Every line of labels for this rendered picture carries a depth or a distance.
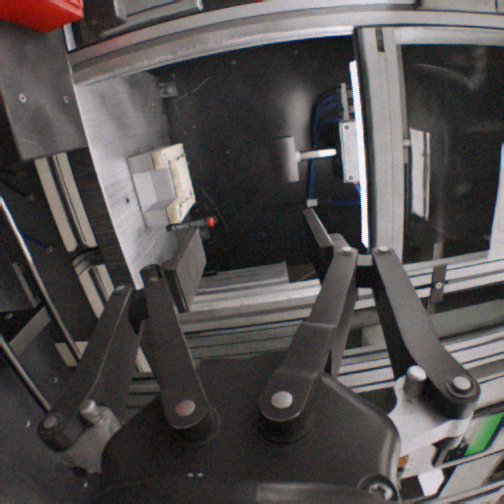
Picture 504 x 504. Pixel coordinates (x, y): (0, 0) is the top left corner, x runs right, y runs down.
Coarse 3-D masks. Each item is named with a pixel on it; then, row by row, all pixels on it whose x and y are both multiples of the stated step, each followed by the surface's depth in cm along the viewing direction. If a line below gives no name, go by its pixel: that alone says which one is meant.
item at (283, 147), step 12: (276, 144) 55; (288, 144) 55; (276, 156) 56; (288, 156) 56; (300, 156) 58; (312, 156) 58; (324, 156) 58; (276, 168) 57; (288, 168) 57; (276, 180) 58; (288, 180) 58
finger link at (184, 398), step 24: (144, 288) 16; (168, 312) 13; (168, 336) 12; (168, 360) 10; (192, 360) 11; (168, 384) 9; (192, 384) 8; (168, 408) 7; (192, 408) 7; (192, 432) 7
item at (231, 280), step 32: (320, 96) 68; (352, 96) 68; (0, 160) 54; (32, 192) 57; (64, 192) 132; (0, 224) 57; (32, 224) 60; (32, 256) 64; (64, 256) 63; (96, 256) 146; (32, 288) 67; (64, 288) 67; (224, 288) 66; (64, 320) 71; (96, 320) 71
